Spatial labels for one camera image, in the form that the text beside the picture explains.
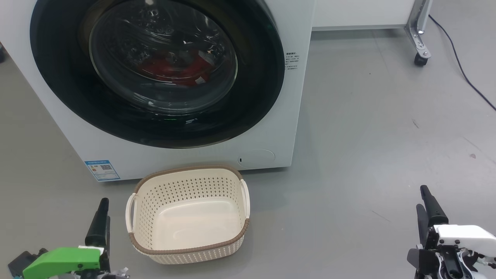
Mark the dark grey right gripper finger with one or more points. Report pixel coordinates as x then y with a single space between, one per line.
422 228
436 215

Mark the blue energy label sticker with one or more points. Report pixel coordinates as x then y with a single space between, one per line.
102 170

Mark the round washing machine door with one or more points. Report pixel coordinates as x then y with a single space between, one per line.
69 89

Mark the metal leg with caster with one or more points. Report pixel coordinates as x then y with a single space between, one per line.
419 35

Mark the black text notice sticker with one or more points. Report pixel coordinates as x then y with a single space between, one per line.
292 64

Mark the white cabinet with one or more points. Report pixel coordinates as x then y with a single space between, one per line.
360 13

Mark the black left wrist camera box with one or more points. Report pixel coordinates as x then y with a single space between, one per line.
21 261

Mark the cream plastic laundry basket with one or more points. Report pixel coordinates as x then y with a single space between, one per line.
193 224

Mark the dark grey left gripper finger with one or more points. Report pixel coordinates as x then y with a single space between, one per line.
107 248
99 228

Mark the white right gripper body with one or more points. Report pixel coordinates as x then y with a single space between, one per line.
465 238

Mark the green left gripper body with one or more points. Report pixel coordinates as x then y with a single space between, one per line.
62 259

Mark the red and white garment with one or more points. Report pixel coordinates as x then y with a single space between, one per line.
170 69

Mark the white front-load washing machine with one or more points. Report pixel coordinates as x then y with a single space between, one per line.
46 128

